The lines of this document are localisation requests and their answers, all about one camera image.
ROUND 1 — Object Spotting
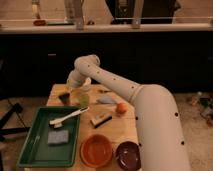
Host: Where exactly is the white plastic cup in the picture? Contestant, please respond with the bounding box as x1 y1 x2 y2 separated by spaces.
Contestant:
82 77 92 91

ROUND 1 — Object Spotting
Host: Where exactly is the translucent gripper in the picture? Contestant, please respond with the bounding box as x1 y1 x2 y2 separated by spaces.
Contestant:
66 83 84 99

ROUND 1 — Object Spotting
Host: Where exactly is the white dish brush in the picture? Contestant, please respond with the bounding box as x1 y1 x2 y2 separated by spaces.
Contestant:
49 107 89 129

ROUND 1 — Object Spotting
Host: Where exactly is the translucent green cup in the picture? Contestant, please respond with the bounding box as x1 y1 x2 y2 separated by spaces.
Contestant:
79 93 90 107

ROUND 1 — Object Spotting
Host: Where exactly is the dark purple bowl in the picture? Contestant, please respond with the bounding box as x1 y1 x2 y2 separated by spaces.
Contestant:
115 141 141 171

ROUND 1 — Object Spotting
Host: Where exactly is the orange fruit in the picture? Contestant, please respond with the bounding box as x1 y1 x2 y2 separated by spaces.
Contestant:
115 103 127 116

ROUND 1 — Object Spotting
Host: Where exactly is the orange bowl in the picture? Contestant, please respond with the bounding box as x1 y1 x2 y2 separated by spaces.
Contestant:
80 134 113 168

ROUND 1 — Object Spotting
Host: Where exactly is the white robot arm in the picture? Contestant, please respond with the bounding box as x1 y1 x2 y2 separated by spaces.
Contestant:
67 55 191 171

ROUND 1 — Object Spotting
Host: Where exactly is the green plastic tray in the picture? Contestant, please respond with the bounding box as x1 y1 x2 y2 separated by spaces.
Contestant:
18 106 80 168

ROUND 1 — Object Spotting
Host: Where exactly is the black tripod stand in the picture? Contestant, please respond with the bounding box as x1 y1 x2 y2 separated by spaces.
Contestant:
0 103 29 142

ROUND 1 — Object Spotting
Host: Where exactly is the red object on counter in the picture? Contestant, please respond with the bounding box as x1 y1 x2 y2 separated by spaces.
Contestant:
33 20 46 26

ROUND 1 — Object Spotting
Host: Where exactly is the blue sponge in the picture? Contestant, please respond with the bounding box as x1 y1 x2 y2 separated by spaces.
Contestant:
47 130 69 145

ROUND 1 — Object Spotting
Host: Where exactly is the dark metal cup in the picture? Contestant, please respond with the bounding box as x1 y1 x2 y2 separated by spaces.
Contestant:
58 92 70 105

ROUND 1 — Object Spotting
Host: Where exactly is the light blue cloth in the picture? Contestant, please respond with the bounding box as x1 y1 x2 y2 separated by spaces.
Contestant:
96 96 117 104

